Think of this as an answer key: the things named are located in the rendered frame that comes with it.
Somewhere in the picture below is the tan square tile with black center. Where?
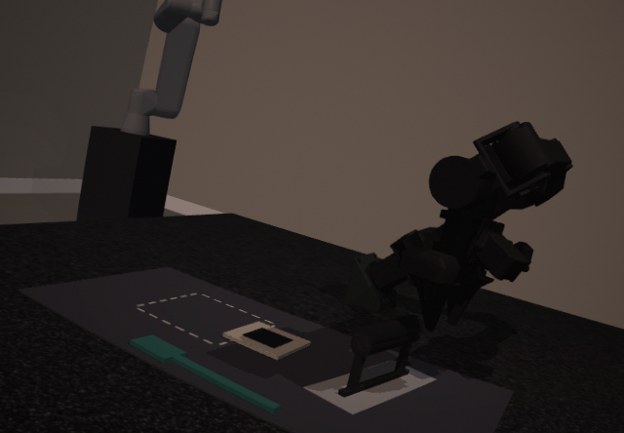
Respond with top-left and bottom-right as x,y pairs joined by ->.
222,322 -> 311,360

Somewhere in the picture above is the green small trowel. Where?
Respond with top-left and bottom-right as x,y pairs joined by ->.
130,335 -> 281,413

